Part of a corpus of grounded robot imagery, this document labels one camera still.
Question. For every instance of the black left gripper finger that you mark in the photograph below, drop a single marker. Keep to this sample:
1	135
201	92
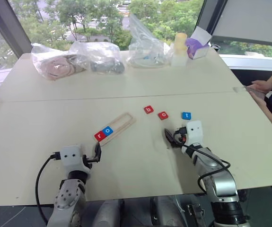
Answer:
96	150
100	152

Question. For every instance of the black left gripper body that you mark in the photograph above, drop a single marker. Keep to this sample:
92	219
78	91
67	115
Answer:
90	160

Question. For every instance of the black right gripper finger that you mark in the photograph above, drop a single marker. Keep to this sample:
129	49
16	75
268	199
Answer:
174	144
168	135

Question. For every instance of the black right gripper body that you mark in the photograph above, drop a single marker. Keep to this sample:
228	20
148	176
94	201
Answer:
180	136

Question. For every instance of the long wooden letter tray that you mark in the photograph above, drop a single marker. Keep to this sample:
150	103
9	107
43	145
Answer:
124	121

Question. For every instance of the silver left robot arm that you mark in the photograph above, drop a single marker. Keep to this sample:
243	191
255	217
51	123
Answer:
67	196

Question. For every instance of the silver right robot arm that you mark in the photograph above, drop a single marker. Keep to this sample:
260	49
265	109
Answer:
217	175

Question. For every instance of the red letter tile r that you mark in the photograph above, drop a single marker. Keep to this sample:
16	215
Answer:
99	136

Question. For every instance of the red letter tile o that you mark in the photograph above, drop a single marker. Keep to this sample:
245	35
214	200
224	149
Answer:
163	115

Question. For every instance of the blue letter tile t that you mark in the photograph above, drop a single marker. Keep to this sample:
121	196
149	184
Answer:
186	115

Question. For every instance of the blue letter tile o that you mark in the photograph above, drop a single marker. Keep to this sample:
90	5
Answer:
107	131

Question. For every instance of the red letter tile b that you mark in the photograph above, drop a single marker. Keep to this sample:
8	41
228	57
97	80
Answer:
148	110

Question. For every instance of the person's left hand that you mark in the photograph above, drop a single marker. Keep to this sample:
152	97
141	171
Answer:
256	96

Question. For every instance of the person's right hand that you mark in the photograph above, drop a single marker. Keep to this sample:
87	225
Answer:
261	85

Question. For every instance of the white translucent box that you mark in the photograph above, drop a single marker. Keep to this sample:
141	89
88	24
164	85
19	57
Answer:
178	60

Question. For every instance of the clear plastic strip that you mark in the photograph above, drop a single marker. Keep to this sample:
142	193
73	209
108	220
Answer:
242	89

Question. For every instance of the plastic bag with grey item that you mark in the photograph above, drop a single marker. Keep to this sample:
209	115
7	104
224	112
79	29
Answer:
105	63

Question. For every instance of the clear plastic bag with parts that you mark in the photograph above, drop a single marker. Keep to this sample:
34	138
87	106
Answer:
145	49

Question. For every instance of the purple and white tissue box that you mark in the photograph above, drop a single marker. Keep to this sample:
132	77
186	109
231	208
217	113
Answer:
197	47

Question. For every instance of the plastic bag with pink cloth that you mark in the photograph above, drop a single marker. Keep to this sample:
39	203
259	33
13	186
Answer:
55	63

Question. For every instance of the grey roller blind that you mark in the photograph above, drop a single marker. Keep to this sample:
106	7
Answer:
251	19

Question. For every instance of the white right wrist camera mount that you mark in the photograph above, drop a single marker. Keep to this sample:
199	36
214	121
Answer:
194	132

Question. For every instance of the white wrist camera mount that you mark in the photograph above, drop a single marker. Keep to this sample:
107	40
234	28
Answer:
194	132
70	157

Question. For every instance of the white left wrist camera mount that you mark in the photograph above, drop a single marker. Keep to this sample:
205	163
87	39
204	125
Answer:
70	157

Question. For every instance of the metal bracket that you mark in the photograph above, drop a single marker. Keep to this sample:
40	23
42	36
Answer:
193	212

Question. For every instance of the dark slanted window frame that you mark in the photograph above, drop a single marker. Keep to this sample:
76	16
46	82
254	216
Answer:
212	16

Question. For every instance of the dark window frame post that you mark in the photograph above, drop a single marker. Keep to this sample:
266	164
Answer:
6	26

